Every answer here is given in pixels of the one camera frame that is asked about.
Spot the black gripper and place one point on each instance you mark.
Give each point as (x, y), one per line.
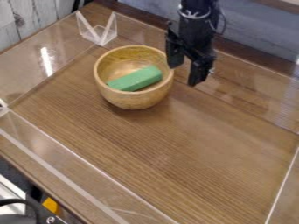
(190, 37)

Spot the green rectangular block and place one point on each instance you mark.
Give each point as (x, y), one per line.
(136, 80)

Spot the brown wooden bowl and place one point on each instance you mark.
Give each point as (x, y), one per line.
(122, 61)

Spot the yellow sticker label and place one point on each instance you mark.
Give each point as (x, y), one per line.
(51, 205)

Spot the clear acrylic corner bracket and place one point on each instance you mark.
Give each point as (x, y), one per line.
(99, 34)

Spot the clear acrylic front wall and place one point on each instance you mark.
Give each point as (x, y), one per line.
(83, 189)

